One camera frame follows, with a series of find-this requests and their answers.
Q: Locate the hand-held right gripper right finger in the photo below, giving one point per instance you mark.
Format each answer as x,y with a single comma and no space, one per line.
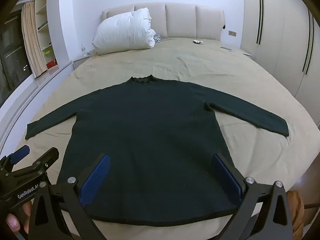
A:
228,177

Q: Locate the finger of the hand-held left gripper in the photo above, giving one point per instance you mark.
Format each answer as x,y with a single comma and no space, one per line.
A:
21,153
42,161

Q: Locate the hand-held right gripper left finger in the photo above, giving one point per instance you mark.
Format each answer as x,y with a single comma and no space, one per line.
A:
96,180

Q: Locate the dark green sweater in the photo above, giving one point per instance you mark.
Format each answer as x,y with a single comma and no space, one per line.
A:
150,140

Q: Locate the person's left hand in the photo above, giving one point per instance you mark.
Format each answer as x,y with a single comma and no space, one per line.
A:
13,222

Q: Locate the brown wooden furniture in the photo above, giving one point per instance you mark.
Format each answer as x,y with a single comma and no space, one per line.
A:
296,212

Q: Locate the red box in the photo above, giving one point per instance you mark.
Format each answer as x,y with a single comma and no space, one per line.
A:
51,64

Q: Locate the dark window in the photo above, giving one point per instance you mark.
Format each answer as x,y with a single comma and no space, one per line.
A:
12,52

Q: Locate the green item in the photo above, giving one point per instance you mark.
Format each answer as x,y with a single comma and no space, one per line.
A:
46,53

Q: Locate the beige curtain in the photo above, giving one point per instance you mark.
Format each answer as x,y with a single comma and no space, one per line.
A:
31,40

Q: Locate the white nightstand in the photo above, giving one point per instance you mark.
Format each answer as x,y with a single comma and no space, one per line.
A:
246,53

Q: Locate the bed with beige sheet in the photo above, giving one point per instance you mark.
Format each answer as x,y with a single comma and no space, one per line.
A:
180,60

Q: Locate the small white crumpled item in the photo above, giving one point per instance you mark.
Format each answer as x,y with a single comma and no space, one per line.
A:
198,41

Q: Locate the white wardrobe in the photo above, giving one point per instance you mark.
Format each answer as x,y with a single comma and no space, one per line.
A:
282,42

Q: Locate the white pillow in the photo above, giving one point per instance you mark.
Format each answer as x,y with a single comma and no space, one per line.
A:
122,31

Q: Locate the black white striped cloth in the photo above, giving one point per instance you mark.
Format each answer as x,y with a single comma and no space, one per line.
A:
157,38

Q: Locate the beige padded headboard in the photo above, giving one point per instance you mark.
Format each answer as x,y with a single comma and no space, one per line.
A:
180,20

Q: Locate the white wall shelf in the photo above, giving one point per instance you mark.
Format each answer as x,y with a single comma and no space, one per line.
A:
46,30

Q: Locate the wall socket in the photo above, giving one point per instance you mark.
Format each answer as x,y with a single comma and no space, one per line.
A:
232,33

